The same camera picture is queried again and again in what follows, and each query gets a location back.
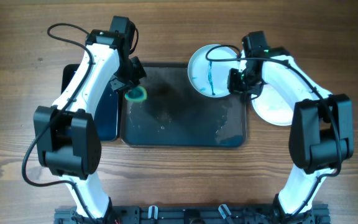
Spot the green yellow sponge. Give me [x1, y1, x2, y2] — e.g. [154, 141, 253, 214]
[124, 86, 147, 103]

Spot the white plate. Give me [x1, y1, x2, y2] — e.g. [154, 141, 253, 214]
[251, 84, 293, 126]

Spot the white plate stained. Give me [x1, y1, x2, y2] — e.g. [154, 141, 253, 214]
[188, 44, 239, 98]

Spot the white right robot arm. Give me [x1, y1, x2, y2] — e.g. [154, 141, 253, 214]
[228, 45, 354, 222]

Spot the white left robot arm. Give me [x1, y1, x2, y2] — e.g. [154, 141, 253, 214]
[22, 29, 147, 223]

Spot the black water tray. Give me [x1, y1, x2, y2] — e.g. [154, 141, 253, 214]
[60, 63, 121, 142]

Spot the dark grey serving tray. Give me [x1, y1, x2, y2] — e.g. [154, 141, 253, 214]
[120, 62, 247, 147]

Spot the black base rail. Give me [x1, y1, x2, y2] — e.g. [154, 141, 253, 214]
[53, 204, 331, 224]

